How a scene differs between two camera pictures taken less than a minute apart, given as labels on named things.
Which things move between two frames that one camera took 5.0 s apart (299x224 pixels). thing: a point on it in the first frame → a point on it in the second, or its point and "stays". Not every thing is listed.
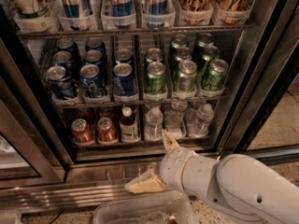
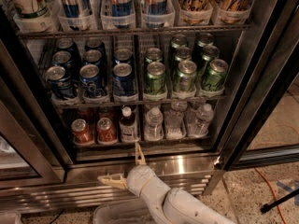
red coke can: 106,131 stays
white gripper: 172,169 → 137,178
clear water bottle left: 153,129 stays
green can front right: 214,77 stays
